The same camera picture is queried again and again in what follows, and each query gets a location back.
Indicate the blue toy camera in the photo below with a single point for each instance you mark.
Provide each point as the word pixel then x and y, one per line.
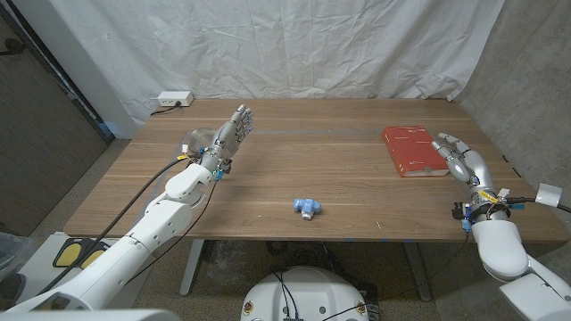
pixel 305 207

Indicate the white pedal base plate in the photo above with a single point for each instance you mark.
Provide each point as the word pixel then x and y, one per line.
pixel 42 256

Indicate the grey metal table leg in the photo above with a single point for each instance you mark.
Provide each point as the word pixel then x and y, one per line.
pixel 419 274
pixel 191 267

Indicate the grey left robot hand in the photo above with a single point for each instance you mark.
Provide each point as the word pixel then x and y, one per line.
pixel 227 138

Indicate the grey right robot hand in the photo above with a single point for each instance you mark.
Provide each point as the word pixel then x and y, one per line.
pixel 475 171

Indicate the clear plastic cup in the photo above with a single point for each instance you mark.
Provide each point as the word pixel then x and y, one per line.
pixel 201 136

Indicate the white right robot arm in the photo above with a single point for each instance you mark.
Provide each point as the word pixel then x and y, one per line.
pixel 504 247

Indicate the red notebook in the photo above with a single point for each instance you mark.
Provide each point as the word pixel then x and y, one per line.
pixel 412 149

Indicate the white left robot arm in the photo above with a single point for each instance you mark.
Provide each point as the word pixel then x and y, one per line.
pixel 147 232

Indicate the yellow black foot pedal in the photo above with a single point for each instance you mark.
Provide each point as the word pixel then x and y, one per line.
pixel 68 255
pixel 93 256

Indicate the white wrinkled backdrop sheet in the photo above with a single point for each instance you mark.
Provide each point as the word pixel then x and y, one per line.
pixel 285 44

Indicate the grey plastic bin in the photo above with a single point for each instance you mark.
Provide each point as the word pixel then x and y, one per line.
pixel 13 254

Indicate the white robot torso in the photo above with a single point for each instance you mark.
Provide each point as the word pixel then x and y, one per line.
pixel 308 294

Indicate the white power strip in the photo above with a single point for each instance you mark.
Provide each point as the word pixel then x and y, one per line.
pixel 175 98

